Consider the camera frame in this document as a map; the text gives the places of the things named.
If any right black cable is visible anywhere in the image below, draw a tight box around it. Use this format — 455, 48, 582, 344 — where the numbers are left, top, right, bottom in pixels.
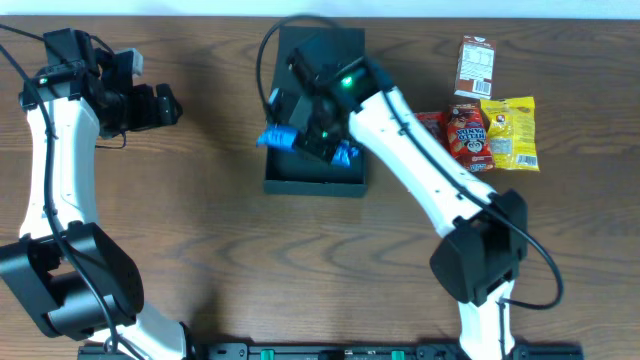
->
255, 13, 565, 360

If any red Hacks candy bag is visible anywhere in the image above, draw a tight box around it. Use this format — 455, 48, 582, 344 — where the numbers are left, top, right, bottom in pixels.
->
415, 112, 449, 150

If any blue cookie packet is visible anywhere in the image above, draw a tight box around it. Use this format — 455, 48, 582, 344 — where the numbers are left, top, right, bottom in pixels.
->
256, 125, 361, 168

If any brown drink carton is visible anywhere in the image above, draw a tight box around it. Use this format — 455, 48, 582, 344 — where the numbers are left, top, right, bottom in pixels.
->
454, 35, 496, 100

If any Hello Panda biscuit box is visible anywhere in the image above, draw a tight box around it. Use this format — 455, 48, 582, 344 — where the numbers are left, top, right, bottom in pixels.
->
446, 104, 495, 172

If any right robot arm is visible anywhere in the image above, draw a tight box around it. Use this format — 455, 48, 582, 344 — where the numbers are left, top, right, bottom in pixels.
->
260, 27, 528, 359

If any black cable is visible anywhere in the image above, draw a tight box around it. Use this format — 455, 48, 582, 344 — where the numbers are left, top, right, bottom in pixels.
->
0, 22, 151, 360
255, 13, 565, 360

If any left black cable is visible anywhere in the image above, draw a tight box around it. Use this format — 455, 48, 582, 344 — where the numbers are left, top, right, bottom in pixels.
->
0, 22, 151, 360

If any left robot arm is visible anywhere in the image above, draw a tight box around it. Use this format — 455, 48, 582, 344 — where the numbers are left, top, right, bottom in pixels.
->
1, 28, 197, 360

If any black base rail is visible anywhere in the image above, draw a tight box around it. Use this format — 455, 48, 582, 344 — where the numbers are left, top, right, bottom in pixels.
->
196, 343, 585, 360

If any black gift box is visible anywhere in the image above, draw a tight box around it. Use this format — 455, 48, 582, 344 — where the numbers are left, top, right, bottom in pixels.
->
263, 26, 368, 198

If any yellow snack bag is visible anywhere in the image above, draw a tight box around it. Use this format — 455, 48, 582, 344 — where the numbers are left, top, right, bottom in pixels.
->
480, 96, 539, 171

